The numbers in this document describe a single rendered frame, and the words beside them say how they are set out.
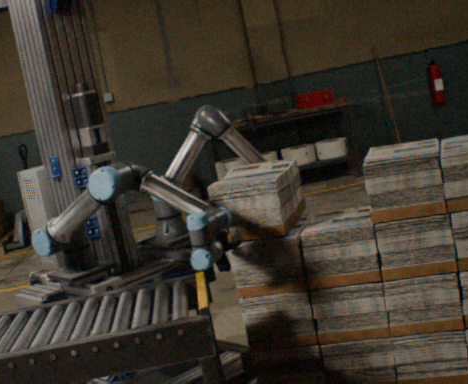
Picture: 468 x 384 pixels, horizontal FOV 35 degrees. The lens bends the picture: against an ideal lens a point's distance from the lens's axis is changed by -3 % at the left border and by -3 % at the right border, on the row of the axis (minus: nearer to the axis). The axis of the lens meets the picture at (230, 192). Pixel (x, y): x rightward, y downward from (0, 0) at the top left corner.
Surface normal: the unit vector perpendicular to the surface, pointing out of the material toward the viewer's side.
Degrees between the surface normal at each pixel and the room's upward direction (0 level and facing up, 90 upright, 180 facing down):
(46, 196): 90
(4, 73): 90
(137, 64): 90
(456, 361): 90
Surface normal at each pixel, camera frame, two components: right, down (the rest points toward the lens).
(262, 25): 0.07, 0.15
